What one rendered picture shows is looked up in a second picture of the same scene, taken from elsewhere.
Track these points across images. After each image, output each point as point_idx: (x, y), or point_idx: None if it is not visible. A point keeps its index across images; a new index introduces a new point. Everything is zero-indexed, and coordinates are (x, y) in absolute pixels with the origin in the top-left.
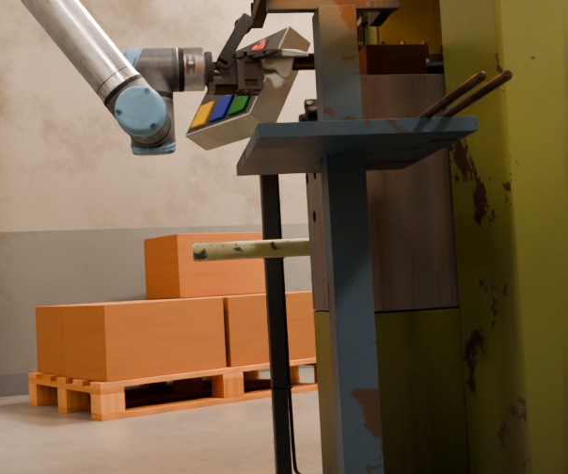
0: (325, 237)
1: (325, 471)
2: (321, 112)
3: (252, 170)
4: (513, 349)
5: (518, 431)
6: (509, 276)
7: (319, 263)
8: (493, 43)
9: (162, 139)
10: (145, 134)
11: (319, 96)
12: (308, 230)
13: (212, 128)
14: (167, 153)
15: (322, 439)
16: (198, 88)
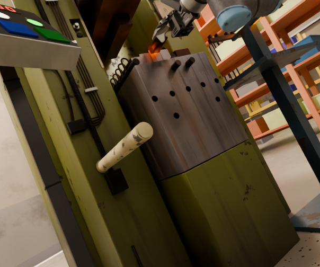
0: (284, 89)
1: (236, 259)
2: (268, 53)
3: (273, 59)
4: (255, 145)
5: (266, 167)
6: (246, 126)
7: (192, 138)
8: (215, 67)
9: (218, 18)
10: (273, 12)
11: (264, 48)
12: (165, 127)
13: (19, 39)
14: (231, 29)
15: (224, 244)
16: (201, 10)
